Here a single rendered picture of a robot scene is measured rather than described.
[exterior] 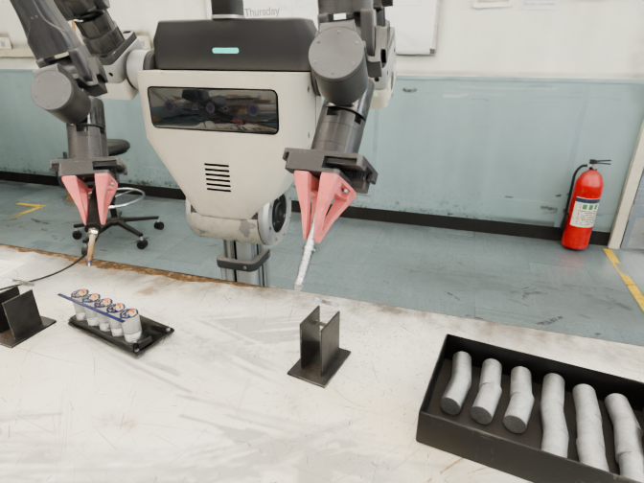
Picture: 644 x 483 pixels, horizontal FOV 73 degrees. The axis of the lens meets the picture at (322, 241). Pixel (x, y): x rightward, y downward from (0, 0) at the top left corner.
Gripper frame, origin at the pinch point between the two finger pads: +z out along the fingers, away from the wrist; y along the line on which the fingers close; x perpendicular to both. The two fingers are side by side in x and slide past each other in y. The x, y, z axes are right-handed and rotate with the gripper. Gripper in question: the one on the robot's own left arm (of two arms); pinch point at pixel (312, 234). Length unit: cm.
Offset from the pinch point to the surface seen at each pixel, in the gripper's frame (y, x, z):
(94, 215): -39.3, 1.2, 3.2
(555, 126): 21, 231, -126
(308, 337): -1.9, 9.7, 12.6
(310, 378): 0.0, 9.8, 17.5
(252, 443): -0.9, 0.1, 24.5
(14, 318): -43.5, -2.9, 21.1
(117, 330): -27.9, 2.0, 18.7
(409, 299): -29, 175, -3
